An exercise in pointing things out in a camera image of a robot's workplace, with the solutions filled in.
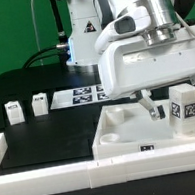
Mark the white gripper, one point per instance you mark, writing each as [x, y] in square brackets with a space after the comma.
[131, 65]

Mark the white square tabletop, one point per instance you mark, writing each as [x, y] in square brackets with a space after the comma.
[128, 128]

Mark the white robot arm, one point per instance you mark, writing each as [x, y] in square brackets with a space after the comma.
[90, 17]

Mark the white U-shaped obstacle fence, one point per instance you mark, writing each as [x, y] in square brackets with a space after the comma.
[94, 174]

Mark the white marker sheet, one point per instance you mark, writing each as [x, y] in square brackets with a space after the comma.
[78, 96]

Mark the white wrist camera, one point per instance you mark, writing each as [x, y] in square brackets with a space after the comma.
[128, 25]

